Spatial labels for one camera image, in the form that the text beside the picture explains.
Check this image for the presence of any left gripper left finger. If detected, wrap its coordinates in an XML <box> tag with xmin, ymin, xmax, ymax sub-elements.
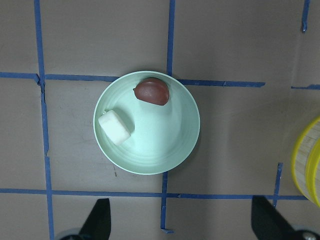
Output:
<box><xmin>79</xmin><ymin>198</ymin><xmax>111</xmax><ymax>240</ymax></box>

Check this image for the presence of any white steamed bun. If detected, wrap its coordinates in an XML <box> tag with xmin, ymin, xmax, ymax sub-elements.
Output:
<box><xmin>98</xmin><ymin>110</ymin><xmax>131</xmax><ymax>146</ymax></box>

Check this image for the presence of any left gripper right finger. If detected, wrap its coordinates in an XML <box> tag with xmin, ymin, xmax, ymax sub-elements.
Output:
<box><xmin>251</xmin><ymin>195</ymin><xmax>300</xmax><ymax>240</ymax></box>

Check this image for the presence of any brown bun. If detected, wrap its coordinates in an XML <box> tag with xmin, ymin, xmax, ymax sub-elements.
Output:
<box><xmin>133</xmin><ymin>77</ymin><xmax>170</xmax><ymax>106</ymax></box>

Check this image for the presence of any yellow bamboo steamer bottom layer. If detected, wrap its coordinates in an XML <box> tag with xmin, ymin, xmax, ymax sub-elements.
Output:
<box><xmin>291</xmin><ymin>118</ymin><xmax>320</xmax><ymax>206</ymax></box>

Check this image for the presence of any light green bowl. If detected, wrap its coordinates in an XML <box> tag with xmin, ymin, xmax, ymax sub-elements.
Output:
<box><xmin>93</xmin><ymin>71</ymin><xmax>201</xmax><ymax>175</ymax></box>

